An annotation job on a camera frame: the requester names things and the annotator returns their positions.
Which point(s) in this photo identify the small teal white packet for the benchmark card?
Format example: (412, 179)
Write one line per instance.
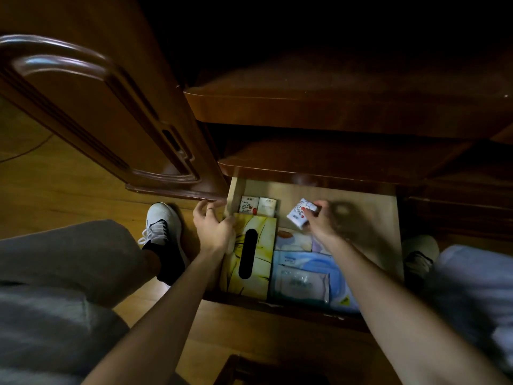
(300, 284)

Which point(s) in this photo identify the dark wooden stool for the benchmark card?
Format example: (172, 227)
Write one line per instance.
(240, 372)

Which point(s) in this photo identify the person's right forearm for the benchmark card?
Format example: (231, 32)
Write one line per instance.
(409, 324)

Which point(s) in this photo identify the person's right hand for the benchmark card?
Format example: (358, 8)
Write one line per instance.
(326, 224)

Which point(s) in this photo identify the person's left hand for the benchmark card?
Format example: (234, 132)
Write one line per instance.
(214, 234)

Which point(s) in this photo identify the dark wooden cabinet door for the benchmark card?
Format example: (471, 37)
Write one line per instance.
(80, 108)

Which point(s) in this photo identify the yellow tissue box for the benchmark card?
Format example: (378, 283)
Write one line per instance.
(264, 268)

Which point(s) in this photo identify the gray trousers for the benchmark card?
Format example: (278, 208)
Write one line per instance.
(60, 316)

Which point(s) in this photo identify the light wooden drawer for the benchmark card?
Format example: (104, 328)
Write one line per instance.
(368, 236)

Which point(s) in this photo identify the white black left shoe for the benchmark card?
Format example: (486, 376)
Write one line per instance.
(160, 220)

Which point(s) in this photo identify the person's left forearm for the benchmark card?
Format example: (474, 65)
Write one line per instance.
(160, 324)

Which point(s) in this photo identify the white black right shoe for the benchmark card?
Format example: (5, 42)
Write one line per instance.
(421, 248)

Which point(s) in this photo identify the large light blue wet wipes pack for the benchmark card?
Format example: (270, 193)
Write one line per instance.
(336, 276)

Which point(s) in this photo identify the plain cream pocket tissue pack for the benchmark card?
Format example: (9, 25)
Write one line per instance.
(266, 207)

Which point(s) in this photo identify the white black shoe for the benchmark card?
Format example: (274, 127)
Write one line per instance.
(160, 220)
(421, 248)

